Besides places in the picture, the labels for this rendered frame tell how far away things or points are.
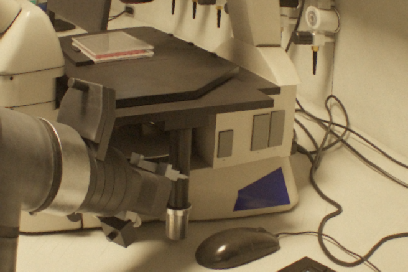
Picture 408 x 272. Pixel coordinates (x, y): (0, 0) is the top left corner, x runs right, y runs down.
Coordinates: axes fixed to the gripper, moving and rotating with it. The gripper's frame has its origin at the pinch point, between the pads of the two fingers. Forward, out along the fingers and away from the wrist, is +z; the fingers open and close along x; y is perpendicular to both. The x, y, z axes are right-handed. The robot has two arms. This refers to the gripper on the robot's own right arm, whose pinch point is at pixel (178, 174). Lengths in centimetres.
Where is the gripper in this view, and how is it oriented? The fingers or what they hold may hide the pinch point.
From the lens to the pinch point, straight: 72.7
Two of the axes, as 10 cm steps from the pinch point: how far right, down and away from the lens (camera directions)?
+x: 8.2, 2.3, -5.3
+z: 5.0, 1.7, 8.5
